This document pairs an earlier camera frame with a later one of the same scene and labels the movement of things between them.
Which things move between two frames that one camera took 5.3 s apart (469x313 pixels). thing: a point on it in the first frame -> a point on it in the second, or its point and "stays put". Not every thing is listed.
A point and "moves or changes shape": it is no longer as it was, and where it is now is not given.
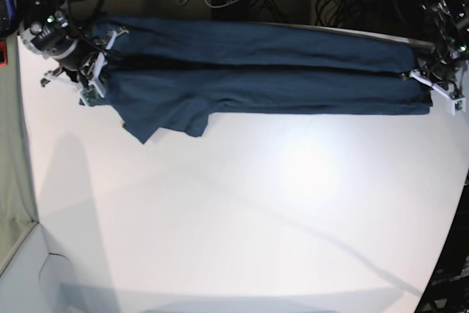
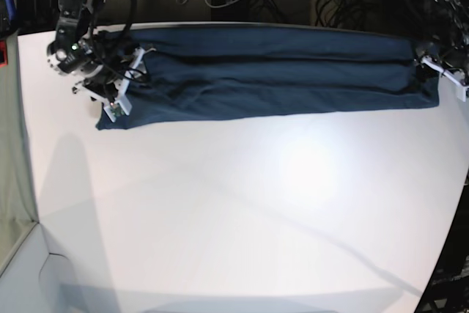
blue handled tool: [10, 6] stays put
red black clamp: [4, 56] stays put
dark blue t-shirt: [168, 74] moves or changes shape
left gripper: [87, 72] -> [110, 83]
